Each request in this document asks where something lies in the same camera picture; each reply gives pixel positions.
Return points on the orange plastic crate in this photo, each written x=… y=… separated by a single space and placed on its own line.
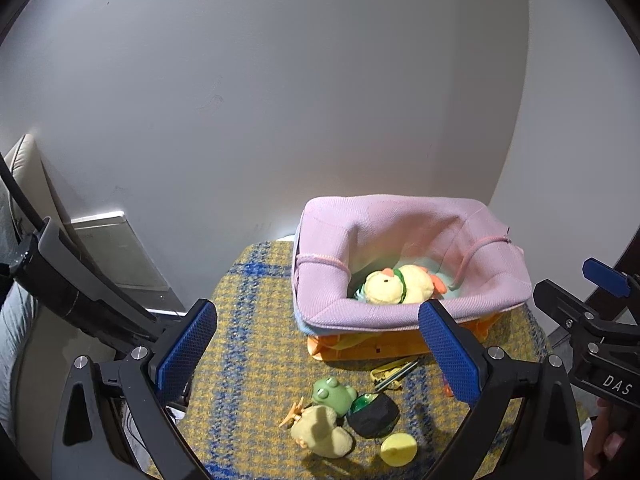
x=370 y=350

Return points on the yellow duck plush green collar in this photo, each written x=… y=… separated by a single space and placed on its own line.
x=395 y=285

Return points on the yellow round disc toy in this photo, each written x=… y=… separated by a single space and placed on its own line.
x=398 y=450

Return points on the yellow blue plaid cloth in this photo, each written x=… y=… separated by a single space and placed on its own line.
x=250 y=310

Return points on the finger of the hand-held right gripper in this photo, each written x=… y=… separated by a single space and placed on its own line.
x=565 y=302
x=606 y=276

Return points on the pale yellow plush toy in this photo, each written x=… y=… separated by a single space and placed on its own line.
x=320 y=432

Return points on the black and green ball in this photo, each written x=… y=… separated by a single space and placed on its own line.
x=372 y=417

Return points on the beige leather sofa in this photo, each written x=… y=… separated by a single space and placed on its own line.
x=25 y=160

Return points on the orange hair clip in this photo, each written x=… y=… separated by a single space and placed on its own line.
x=292 y=414

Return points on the grey cloth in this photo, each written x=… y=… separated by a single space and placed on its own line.
x=12 y=340

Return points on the person's right hand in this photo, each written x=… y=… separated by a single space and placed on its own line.
x=607 y=442

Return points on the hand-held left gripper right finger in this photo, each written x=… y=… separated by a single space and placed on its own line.
x=447 y=355

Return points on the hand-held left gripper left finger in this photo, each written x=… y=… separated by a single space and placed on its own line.
x=185 y=355

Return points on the yellow hair clip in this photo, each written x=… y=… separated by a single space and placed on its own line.
x=387 y=372

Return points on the pink fabric storage basket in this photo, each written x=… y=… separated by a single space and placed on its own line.
x=450 y=240

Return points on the green frog toy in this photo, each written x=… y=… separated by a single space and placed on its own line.
x=332 y=395

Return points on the white flat panel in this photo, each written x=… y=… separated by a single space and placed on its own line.
x=115 y=255

